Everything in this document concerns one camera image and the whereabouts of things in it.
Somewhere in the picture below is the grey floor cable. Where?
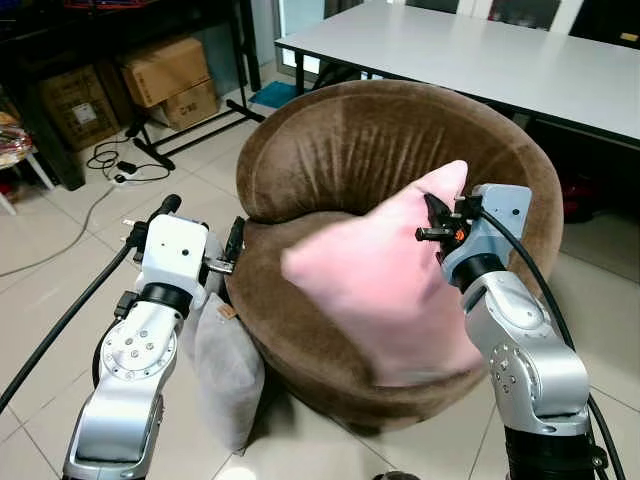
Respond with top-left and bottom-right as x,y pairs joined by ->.
0,180 -> 119,279

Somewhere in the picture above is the black coiled floor cable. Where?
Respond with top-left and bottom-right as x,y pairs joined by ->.
85,140 -> 173,187

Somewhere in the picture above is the red object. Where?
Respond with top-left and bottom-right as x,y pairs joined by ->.
560,175 -> 601,223

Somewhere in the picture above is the long white table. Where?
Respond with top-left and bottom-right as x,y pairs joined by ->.
275,0 -> 640,151

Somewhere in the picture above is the white power strip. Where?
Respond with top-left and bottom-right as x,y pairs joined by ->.
108,160 -> 141,187

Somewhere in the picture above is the brown round sofa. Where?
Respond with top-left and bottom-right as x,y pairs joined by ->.
222,80 -> 564,433

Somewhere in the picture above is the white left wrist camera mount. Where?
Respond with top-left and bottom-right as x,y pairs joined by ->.
140,213 -> 209,291

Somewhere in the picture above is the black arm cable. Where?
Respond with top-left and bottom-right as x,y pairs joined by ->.
0,240 -> 136,411
480,205 -> 626,480

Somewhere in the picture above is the blue flat object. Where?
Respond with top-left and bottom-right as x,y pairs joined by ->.
250,82 -> 299,109

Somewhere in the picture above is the small cardboard box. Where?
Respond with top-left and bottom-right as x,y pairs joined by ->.
160,80 -> 221,131

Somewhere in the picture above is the white stool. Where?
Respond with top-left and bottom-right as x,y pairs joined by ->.
0,150 -> 56,216

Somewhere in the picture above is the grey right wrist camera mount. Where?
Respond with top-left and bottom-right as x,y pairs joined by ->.
440,184 -> 533,281

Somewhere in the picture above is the labelled cardboard box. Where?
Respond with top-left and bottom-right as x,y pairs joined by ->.
38,65 -> 123,151

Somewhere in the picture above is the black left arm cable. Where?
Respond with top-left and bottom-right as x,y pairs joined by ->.
0,240 -> 136,411

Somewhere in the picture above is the grey pillow with brown tag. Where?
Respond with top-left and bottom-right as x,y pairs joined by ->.
193,292 -> 266,453

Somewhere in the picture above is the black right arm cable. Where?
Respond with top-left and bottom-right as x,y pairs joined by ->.
480,205 -> 626,480

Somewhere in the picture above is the large stacked cardboard box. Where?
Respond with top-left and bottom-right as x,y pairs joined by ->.
120,37 -> 213,109

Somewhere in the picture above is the pink pillow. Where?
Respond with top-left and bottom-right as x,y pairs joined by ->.
280,160 -> 491,389

